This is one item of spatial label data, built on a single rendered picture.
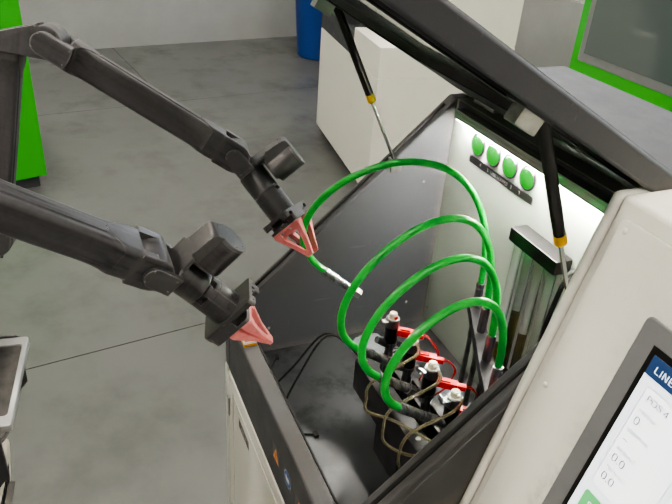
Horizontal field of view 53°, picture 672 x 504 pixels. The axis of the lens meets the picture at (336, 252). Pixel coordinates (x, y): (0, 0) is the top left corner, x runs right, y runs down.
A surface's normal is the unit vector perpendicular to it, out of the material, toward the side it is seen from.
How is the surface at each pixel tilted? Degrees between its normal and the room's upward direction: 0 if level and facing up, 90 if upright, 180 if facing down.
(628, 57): 90
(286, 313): 90
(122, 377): 0
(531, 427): 76
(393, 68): 90
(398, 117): 90
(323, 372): 0
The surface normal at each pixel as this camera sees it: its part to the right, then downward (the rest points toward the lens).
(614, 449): -0.88, -0.07
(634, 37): -0.92, 0.15
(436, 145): 0.38, 0.49
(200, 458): 0.07, -0.86
